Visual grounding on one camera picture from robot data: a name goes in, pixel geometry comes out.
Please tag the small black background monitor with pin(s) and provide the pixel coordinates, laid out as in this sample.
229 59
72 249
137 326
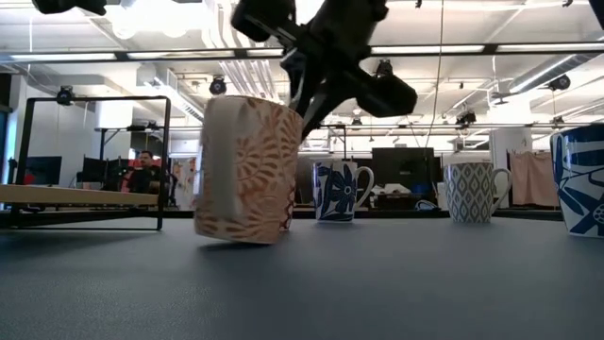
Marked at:
42 170

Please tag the orange fern pattern mug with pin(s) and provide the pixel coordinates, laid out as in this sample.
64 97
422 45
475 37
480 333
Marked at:
250 175

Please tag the person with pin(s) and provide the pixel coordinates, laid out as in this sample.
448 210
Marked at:
144 179

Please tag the grey-blue table mat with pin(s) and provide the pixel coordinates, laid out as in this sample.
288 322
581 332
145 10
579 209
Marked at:
330 283

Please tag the blue flower white mug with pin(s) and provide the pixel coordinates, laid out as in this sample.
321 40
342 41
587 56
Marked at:
337 191

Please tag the large black background monitor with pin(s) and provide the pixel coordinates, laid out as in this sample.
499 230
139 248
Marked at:
401 170

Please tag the pink hanging cloth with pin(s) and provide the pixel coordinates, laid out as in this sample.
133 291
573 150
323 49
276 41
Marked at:
533 179

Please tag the black background monitor row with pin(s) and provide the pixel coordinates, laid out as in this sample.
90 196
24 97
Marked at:
94 170

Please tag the wooden shelf board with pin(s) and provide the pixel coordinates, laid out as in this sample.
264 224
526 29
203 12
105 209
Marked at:
71 194

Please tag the black ceiling spotlight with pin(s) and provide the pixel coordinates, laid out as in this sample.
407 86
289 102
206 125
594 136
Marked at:
466 117
559 82
65 94
384 68
217 86

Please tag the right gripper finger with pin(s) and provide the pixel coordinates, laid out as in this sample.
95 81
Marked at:
298 85
330 99

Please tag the black shelf frame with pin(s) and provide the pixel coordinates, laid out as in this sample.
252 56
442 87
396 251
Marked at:
166 141

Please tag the black aluminium table frame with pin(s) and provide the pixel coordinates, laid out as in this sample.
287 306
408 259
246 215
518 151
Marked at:
406 214

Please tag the grey diamond mug red rim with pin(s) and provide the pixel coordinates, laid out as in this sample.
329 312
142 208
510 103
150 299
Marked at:
472 193

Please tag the dark blue patterned mug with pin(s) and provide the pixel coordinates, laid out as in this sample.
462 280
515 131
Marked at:
580 179

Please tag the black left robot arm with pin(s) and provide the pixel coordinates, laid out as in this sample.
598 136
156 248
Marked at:
71 5

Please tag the red lattice pattern mug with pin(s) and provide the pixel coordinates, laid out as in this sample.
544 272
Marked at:
288 208

